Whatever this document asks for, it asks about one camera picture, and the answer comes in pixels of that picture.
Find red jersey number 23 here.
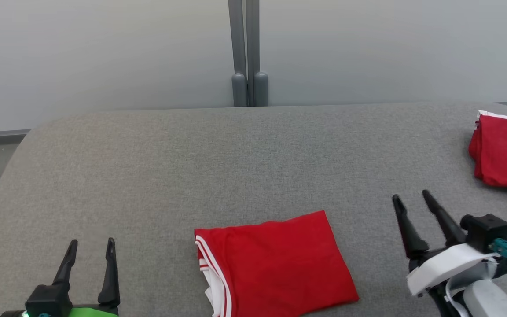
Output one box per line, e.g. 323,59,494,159
194,210,360,317

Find grey double partition post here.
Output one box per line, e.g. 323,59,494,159
228,0,268,107

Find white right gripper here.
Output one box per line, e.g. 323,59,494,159
392,190,499,296

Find red shorts white waistband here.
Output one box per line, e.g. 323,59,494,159
468,110,507,199

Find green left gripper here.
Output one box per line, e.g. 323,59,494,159
0,238,121,317

